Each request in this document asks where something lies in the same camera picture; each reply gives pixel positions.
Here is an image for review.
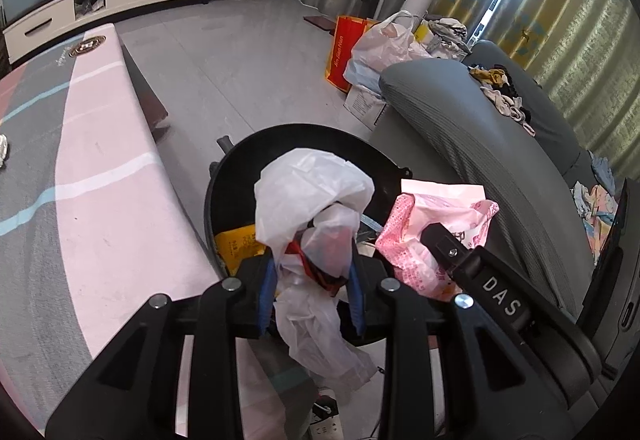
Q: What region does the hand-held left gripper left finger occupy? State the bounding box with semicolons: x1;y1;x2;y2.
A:
45;255;278;440

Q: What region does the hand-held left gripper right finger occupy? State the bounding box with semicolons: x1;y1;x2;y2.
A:
347;255;576;440

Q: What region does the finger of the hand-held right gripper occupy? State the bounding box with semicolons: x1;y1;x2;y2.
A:
421;222;534;332

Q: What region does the yellow chip bag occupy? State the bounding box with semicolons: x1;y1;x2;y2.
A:
216;227;269;271

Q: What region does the pink printed plastic bag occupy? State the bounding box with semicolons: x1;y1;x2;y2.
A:
375;179;500;303

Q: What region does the black trash bin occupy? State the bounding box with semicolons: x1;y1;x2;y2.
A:
202;122;416;349

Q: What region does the thin white plastic bag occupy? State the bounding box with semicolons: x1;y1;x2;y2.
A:
254;147;379;393

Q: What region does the colourful printed cloth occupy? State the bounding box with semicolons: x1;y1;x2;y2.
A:
570;155;626;265

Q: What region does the grey sofa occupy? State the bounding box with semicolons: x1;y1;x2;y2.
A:
372;40;626;341

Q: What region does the white power strip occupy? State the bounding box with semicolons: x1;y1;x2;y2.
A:
307;395;346;440

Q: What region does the pile of socks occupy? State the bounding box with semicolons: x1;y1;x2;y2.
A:
467;64;539;136

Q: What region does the cardboard box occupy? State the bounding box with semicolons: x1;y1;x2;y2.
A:
342;82;389;131

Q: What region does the pile of grey clothes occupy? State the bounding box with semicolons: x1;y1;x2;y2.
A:
425;17;474;56

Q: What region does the large filled white plastic bag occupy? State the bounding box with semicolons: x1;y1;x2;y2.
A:
350;10;432;71

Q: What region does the yellow patterned curtain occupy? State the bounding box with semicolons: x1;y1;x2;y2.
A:
430;0;640;181

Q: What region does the orange shopping bag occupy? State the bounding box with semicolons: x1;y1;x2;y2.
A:
326;16;381;93

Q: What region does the dark brown floor mat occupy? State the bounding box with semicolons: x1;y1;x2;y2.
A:
304;14;339;35

